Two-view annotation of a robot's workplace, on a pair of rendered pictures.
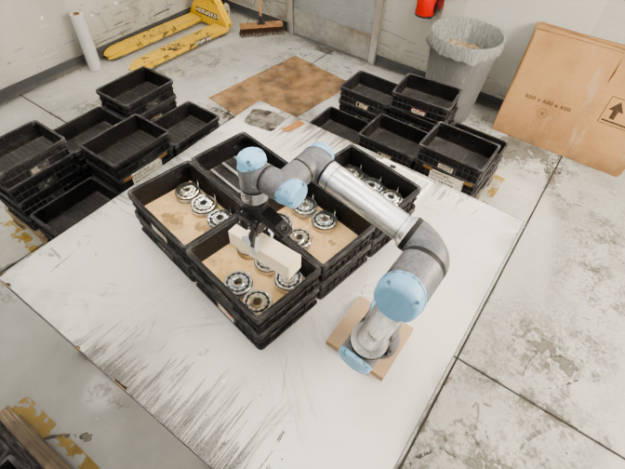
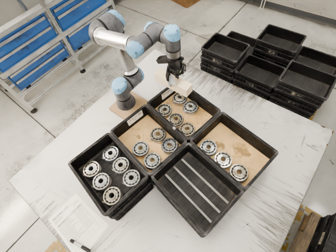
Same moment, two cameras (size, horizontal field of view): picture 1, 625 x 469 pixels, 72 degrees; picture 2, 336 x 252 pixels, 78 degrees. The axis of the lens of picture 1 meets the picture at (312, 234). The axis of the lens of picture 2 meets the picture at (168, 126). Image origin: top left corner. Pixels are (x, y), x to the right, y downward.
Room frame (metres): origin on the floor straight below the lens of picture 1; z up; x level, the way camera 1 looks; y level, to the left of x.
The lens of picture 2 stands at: (1.71, 0.28, 2.02)
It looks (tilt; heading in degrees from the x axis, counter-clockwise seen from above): 59 degrees down; 194
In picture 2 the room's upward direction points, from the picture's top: 10 degrees counter-clockwise
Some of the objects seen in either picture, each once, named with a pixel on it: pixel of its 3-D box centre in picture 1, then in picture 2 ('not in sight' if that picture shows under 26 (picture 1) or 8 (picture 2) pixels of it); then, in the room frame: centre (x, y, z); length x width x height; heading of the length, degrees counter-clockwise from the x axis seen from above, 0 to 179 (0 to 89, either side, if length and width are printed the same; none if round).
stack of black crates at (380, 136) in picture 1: (392, 154); not in sight; (2.31, -0.50, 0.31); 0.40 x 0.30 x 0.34; 57
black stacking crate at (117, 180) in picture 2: (361, 191); (110, 173); (1.36, -0.20, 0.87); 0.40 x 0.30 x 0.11; 48
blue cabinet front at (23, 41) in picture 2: not in sight; (31, 53); (-0.01, -1.52, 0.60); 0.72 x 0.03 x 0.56; 147
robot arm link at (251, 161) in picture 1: (253, 170); (171, 38); (0.85, 0.16, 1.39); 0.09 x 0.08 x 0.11; 56
